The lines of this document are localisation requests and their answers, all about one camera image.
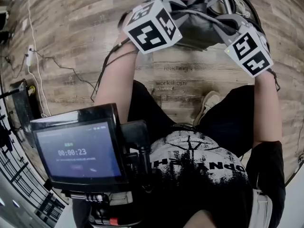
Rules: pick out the person's left forearm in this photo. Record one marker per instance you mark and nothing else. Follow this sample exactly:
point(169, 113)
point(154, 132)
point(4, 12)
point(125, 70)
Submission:
point(118, 75)

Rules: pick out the white power strip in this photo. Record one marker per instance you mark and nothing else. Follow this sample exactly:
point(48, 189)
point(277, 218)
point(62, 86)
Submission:
point(29, 55)

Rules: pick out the black box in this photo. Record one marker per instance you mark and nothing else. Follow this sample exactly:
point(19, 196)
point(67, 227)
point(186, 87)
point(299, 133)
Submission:
point(23, 108)

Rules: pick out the black shorts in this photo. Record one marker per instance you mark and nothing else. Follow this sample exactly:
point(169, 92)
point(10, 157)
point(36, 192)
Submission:
point(221, 117)

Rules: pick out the person's right forearm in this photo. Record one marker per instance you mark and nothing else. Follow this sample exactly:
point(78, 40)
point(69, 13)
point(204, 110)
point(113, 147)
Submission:
point(266, 108)

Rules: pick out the black screen monitor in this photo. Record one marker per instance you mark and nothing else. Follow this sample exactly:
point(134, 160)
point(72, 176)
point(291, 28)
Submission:
point(78, 151)

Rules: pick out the beige shoe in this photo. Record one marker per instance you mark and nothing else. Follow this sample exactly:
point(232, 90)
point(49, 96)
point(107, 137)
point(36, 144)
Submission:
point(207, 103)

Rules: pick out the black and white printed shirt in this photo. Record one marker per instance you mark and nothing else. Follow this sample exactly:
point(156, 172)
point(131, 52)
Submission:
point(204, 179)

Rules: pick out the black monitor mount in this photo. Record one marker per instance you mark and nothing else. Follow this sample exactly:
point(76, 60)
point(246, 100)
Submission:
point(139, 151)

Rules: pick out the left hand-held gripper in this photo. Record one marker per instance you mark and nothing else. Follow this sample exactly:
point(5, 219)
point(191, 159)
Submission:
point(152, 26)

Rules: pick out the silver metal vacuum tube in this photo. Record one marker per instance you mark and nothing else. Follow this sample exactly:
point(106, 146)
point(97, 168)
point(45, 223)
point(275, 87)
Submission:
point(226, 2)

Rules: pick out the black metal railing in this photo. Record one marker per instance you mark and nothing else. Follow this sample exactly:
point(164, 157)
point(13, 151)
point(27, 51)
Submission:
point(21, 174)

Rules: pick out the grey cloth dust bag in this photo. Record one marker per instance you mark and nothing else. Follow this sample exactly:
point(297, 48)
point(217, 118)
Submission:
point(197, 27)

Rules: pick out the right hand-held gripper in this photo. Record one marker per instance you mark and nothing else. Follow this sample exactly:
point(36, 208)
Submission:
point(250, 54)

